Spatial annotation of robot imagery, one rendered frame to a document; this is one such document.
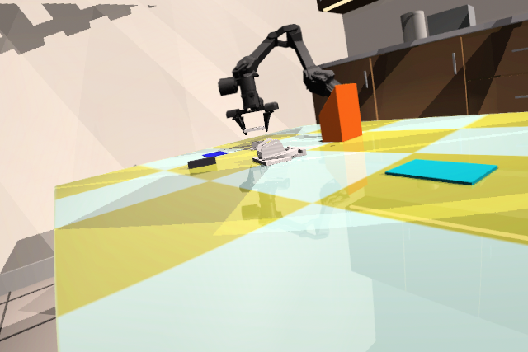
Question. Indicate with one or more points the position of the teal flat rectangular plate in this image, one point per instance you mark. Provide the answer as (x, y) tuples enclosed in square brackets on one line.
[(450, 172)]

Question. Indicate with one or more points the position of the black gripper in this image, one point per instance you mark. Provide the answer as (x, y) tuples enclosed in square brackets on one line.
[(250, 100)]

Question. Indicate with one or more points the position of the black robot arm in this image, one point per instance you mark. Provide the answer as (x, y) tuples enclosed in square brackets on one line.
[(315, 79)]

